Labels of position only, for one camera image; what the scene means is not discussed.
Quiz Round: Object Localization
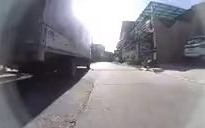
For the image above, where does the white van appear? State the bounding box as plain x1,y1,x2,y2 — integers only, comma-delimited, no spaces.
183,34,205,61

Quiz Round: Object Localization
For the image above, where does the grey concrete road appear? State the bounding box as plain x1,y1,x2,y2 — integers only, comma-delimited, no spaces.
22,61,205,128

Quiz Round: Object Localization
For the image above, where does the building with green roof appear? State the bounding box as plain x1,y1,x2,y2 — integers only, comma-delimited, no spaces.
114,0,205,68

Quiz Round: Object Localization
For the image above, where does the grey box truck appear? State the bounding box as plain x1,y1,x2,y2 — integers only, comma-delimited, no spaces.
0,0,92,80

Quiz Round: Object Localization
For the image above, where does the distant building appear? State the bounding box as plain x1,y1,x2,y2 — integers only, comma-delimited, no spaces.
90,43,116,63

